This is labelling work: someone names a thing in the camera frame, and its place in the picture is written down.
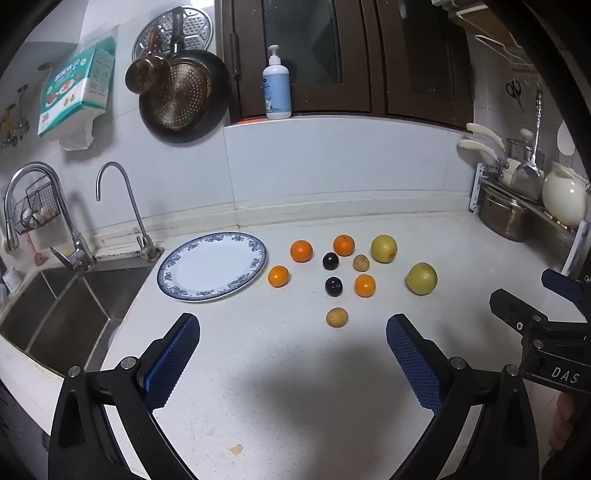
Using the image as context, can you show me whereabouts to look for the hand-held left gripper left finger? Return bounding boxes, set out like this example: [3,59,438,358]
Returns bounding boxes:
[48,313,201,480]

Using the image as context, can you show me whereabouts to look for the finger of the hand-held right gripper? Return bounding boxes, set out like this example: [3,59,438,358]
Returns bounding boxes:
[541,269,591,308]
[489,288,551,334]

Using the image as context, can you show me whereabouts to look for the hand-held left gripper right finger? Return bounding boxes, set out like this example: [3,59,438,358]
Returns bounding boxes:
[385,314,541,480]

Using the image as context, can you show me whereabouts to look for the blue patterned white plate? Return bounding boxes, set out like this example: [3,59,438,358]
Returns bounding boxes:
[156,232,269,303]

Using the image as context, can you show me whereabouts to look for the person's right hand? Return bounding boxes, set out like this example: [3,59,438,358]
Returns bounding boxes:
[549,392,579,451]

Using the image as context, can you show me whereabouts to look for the metal dish rack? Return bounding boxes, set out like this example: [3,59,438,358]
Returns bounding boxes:
[468,161,591,273]

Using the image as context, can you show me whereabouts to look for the white ceramic jug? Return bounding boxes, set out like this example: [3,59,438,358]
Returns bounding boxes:
[542,161,588,228]

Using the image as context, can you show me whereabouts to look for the stainless steel pot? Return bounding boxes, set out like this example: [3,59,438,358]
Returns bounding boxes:
[478,187,534,243]

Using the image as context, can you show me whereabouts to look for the metal spatula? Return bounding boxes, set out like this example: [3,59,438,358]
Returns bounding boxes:
[510,90,544,201]

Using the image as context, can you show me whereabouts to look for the stainless steel sink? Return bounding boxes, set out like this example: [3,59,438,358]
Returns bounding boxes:
[0,261,155,374]

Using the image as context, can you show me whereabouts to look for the slim gooseneck chrome faucet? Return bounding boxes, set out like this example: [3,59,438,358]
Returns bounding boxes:
[96,161,164,261]

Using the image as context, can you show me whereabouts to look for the white plastic spoon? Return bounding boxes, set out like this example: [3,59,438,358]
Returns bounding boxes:
[556,121,575,155]

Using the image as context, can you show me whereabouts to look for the large chrome kitchen faucet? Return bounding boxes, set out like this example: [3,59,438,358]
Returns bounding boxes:
[4,161,95,271]

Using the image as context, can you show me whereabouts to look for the black scissors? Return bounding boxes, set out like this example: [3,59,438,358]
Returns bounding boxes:
[505,78,525,114]

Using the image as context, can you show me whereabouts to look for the black frying pan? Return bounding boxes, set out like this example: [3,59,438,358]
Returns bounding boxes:
[139,11,232,145]

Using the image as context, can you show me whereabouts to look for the green white tissue box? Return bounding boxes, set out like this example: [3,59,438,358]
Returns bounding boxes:
[37,36,116,151]

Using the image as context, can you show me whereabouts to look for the small copper saucepan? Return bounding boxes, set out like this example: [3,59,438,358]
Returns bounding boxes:
[125,28,171,95]

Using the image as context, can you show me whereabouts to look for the blue white soap pump bottle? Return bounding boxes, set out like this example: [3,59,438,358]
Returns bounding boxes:
[262,45,292,120]

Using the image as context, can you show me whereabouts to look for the round metal steamer rack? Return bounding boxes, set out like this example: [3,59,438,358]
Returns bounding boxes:
[132,7,215,63]

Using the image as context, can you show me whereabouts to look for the cream handled knife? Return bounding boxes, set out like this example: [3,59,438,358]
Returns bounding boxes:
[457,140,509,169]
[466,122,506,152]

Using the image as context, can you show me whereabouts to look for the black wire basket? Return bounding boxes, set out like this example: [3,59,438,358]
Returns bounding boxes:
[13,181,61,235]

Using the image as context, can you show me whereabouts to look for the white wire shelf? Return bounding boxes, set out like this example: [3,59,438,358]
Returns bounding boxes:
[448,0,541,72]

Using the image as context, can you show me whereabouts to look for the bicycle shaped wall decoration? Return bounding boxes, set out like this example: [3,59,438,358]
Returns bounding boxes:
[0,85,31,148]

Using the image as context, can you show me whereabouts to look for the dark wooden window frame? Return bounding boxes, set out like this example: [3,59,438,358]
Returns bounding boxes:
[221,0,476,130]

